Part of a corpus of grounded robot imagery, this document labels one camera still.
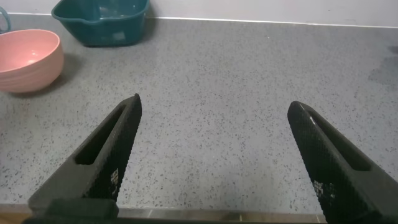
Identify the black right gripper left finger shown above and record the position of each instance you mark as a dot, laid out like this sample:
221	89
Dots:
102	165

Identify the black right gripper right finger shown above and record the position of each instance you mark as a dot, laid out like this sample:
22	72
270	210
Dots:
342	183

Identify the translucent blue ribbed plastic cup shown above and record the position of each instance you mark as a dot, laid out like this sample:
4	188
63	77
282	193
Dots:
9	19

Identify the pink ribbed bowl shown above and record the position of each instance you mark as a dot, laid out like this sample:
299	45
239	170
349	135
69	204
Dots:
28	71

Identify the teal plastic basin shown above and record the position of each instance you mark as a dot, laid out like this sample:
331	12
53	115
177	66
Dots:
102	31

